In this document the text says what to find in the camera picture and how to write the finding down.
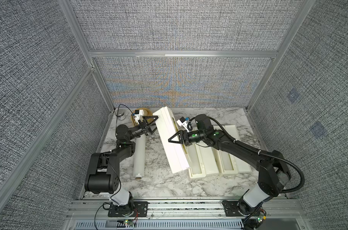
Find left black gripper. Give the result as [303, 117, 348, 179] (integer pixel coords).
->
[128, 119, 160, 143]

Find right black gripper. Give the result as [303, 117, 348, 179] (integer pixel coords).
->
[169, 131, 207, 146]

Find white wrap dispenser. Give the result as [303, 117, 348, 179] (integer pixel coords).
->
[153, 106, 191, 173]
[214, 125, 253, 175]
[187, 141, 220, 179]

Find plastic wrap roll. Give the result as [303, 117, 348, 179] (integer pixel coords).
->
[133, 134, 146, 180]

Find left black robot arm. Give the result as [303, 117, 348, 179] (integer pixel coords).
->
[84, 116, 158, 210]

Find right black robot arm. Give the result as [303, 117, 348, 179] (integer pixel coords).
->
[168, 114, 291, 217]

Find yellow bowl with buns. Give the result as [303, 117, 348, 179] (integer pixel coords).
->
[133, 108, 152, 117]

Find small silver tin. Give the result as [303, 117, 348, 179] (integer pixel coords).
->
[114, 108, 126, 121]

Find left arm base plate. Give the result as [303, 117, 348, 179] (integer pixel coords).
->
[108, 201, 148, 218]

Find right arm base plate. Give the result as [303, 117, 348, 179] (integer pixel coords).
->
[222, 200, 266, 217]

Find right black corrugated cable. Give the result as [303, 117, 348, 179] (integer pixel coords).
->
[189, 115, 305, 228]

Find aluminium mounting rail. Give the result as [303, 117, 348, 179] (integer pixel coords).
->
[66, 197, 307, 220]

